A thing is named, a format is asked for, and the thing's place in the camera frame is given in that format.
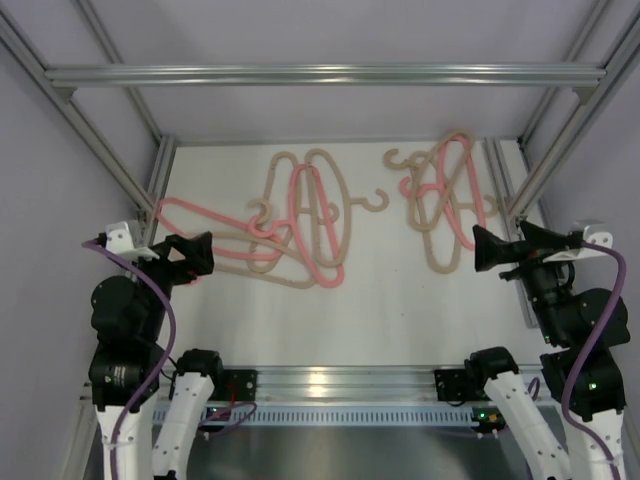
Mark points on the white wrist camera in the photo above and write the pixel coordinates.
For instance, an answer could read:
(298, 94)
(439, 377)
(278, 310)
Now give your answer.
(125, 240)
(591, 232)

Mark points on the beige hanger with right hook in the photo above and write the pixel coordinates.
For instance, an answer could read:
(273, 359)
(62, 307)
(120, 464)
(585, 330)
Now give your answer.
(321, 213)

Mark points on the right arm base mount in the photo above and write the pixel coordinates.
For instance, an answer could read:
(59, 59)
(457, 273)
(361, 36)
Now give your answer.
(457, 386)

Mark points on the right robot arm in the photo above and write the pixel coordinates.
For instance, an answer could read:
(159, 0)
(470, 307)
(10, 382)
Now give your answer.
(581, 374)

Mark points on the perforated cable duct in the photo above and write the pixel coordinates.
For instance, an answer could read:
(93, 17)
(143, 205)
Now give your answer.
(351, 415)

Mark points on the aluminium hanging rail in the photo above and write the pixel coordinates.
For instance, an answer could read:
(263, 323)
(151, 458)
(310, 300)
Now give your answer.
(426, 74)

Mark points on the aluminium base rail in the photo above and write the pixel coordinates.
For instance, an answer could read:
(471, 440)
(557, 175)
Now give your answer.
(344, 384)

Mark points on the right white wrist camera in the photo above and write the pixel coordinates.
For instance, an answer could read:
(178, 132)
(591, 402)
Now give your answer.
(591, 232)

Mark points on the aluminium frame structure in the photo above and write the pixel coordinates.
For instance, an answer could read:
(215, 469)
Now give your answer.
(598, 181)

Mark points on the beige hanger bottom pile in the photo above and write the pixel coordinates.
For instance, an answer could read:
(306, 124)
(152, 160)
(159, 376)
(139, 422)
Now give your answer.
(260, 269)

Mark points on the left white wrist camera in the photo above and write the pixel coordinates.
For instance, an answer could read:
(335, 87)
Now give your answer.
(125, 240)

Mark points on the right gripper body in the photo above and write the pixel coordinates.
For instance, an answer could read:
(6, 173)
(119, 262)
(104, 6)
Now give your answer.
(522, 257)

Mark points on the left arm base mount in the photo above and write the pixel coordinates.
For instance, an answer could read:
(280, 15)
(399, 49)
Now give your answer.
(235, 385)

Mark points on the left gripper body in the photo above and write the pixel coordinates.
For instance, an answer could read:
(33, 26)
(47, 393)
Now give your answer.
(170, 259)

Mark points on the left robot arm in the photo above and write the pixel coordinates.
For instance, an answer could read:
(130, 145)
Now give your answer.
(136, 330)

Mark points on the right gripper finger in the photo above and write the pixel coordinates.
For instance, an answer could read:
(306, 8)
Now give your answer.
(491, 251)
(540, 238)

